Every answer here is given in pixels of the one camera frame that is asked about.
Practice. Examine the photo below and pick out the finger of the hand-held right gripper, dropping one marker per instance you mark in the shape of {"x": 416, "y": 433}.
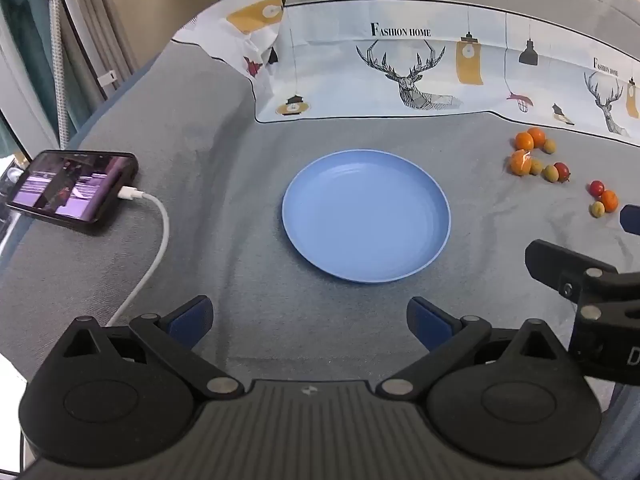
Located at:
{"x": 555, "y": 265}
{"x": 631, "y": 219}

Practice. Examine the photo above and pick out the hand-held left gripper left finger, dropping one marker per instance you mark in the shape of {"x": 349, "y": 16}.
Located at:
{"x": 192, "y": 317}

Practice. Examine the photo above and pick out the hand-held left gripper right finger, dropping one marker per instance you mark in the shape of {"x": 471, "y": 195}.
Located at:
{"x": 430, "y": 322}

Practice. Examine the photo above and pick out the small orange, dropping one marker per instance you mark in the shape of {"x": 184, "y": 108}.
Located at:
{"x": 523, "y": 140}
{"x": 610, "y": 200}
{"x": 538, "y": 136}

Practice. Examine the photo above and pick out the yellow-green jujube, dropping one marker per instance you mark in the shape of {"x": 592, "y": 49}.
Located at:
{"x": 596, "y": 209}
{"x": 536, "y": 166}
{"x": 550, "y": 146}
{"x": 551, "y": 174}

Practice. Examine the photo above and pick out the red cherry tomato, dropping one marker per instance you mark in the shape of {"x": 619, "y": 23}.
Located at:
{"x": 596, "y": 187}
{"x": 563, "y": 171}

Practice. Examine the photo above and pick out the plastic orange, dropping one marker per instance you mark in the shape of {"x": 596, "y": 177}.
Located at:
{"x": 520, "y": 162}

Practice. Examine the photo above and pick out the blue plastic plate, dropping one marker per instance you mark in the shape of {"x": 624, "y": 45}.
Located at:
{"x": 365, "y": 215}

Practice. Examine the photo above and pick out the black smartphone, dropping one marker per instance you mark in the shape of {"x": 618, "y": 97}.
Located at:
{"x": 60, "y": 187}

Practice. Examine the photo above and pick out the deer printed white cloth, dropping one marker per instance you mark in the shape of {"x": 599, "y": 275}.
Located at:
{"x": 340, "y": 75}

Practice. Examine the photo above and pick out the white mesh-covered pole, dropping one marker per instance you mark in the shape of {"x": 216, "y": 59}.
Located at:
{"x": 59, "y": 70}

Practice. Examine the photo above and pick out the teal curtain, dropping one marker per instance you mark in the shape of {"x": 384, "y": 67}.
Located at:
{"x": 25, "y": 60}

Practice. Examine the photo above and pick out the grey folded curtain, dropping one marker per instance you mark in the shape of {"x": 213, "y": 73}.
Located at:
{"x": 95, "y": 20}

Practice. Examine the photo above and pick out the white frame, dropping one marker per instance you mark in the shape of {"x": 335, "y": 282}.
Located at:
{"x": 20, "y": 105}

